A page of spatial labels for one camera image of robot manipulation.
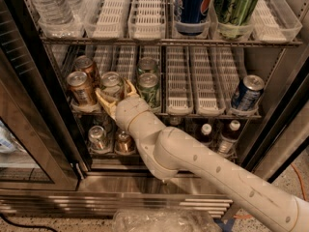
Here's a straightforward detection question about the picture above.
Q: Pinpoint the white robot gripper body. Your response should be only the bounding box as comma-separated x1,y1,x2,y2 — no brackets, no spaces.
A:
115,97,151,134

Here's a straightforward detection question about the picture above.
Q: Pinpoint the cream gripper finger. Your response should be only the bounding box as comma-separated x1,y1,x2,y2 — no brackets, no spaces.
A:
125,79,139,99
96,93,116,119

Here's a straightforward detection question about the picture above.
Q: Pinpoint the white green 7up can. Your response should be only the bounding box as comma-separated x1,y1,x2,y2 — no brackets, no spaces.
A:
100,72,125,102

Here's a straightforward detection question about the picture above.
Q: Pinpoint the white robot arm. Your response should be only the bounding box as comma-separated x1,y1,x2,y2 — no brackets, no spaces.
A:
96,82,309,232

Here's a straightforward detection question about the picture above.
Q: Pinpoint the green can middle front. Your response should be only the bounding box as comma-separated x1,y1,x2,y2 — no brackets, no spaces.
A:
137,72,160,109

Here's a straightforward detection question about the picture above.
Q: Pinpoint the gold can front left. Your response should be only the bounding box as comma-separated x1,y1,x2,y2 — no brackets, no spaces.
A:
67,71,97,105

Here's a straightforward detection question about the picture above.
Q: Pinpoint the green can middle rear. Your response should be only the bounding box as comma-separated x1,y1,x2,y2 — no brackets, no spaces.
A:
137,57,158,75

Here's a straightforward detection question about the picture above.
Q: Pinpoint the silver can bottom left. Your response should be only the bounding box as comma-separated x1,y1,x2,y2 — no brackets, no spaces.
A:
88,126,108,153

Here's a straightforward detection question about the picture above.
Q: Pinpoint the gold can bottom shelf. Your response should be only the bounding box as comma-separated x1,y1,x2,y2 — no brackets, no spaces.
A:
115,130,134,155

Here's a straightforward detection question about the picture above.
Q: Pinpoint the gold can rear left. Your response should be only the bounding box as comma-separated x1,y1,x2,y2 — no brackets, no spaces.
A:
73,55,99,87

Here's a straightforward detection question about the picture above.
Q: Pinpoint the glass fridge door left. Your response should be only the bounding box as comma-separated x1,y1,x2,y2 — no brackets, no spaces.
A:
0,0,78,190

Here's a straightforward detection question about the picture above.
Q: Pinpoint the stainless steel fridge cabinet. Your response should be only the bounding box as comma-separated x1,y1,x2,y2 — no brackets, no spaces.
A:
1,0,308,219

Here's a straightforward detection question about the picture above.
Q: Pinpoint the blue pepsi can top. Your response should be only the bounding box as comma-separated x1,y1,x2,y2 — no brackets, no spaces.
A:
174,0,211,36

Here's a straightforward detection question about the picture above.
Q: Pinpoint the blue pepsi can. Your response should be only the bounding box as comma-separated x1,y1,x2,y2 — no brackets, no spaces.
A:
231,74,265,111
174,0,211,36

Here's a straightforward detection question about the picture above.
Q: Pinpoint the blue pepsi can middle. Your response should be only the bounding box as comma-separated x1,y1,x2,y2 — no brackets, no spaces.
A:
231,74,265,111

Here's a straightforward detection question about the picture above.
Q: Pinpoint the green can top shelf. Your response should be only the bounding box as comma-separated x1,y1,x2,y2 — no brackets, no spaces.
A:
213,0,258,39

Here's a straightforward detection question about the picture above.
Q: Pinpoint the brown bottle white cap left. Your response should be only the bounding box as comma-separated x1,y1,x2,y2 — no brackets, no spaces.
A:
198,124,212,145

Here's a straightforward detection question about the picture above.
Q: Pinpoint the brown bottle white cap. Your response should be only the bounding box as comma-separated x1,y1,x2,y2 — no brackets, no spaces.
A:
217,120,240,155
198,124,212,145

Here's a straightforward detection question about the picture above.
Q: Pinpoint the brown bottle white cap right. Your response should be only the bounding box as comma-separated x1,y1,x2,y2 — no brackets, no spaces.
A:
217,120,240,155

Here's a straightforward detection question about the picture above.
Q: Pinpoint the clear plastic bag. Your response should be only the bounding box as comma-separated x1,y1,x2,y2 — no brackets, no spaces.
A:
112,209,222,232

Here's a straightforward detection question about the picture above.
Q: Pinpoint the clear water bottle front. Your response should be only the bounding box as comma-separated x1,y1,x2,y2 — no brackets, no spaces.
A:
31,0,73,25

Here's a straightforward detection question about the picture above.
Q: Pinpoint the blue tape on floor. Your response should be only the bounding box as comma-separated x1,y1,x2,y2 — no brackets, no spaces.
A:
214,218,235,232

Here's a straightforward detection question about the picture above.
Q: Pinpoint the middle wire shelf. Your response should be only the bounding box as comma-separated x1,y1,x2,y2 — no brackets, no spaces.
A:
72,110,262,120

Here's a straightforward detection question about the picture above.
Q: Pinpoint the wire shelf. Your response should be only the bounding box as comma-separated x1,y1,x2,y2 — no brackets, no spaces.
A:
41,36,303,48
72,110,262,120

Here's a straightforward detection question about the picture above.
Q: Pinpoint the top wire shelf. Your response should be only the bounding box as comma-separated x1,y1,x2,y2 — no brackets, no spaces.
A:
41,36,303,48

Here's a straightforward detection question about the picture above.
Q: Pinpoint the orange power cable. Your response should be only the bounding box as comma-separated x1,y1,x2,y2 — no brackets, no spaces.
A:
233,163,309,219

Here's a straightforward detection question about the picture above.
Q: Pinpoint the black cable on floor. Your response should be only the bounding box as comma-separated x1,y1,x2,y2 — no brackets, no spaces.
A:
0,212,59,232

